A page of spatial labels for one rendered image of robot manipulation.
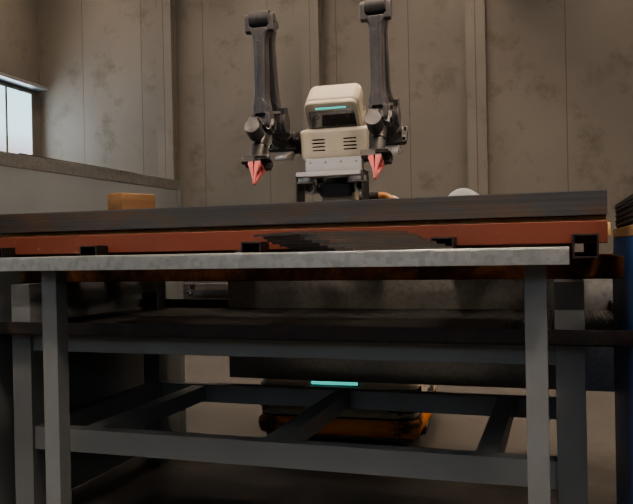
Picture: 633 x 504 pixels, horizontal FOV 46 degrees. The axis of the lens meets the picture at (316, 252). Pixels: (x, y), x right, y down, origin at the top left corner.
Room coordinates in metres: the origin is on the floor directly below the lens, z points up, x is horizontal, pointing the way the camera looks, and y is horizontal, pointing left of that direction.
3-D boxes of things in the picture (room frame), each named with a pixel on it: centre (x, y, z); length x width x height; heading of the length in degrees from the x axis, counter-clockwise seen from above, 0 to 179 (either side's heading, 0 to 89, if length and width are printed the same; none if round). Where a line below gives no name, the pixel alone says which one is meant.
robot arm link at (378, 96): (2.60, -0.23, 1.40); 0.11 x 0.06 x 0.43; 74
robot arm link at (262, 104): (2.71, 0.19, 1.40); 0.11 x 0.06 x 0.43; 74
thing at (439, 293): (2.48, -0.30, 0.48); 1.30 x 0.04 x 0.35; 72
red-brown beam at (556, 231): (1.82, 0.12, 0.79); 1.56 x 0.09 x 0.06; 72
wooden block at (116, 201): (2.04, 0.50, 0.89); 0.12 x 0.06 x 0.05; 144
